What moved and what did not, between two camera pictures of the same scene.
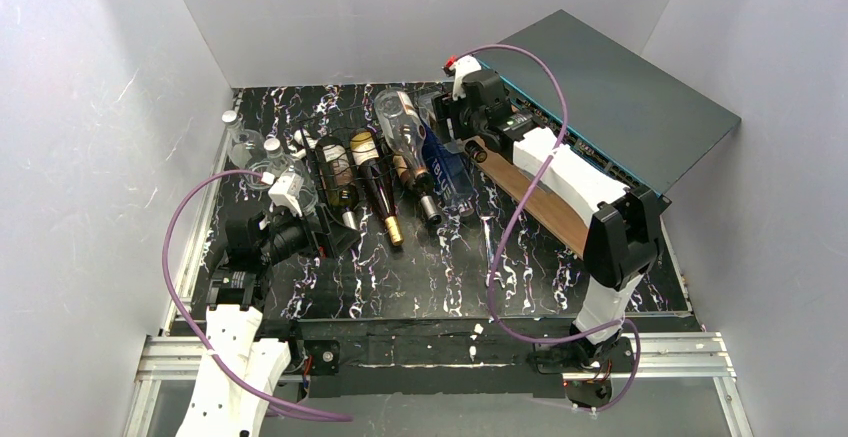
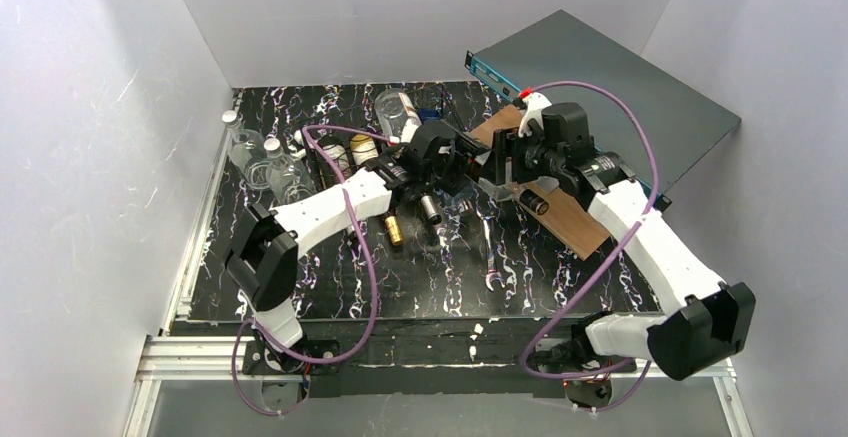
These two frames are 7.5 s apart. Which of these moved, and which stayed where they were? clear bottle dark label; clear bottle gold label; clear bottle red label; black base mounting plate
Moved: clear bottle gold label
Stayed: clear bottle dark label; clear bottle red label; black base mounting plate
